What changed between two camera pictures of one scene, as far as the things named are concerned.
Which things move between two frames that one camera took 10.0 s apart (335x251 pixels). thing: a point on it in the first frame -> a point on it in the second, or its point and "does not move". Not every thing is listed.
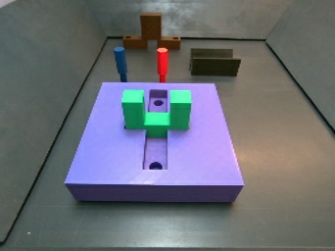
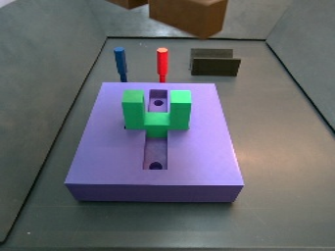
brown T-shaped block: [151, 31] -> [198, 17]
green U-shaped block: [158, 123] does not move
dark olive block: [214, 62] does not move
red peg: [163, 63] does not move
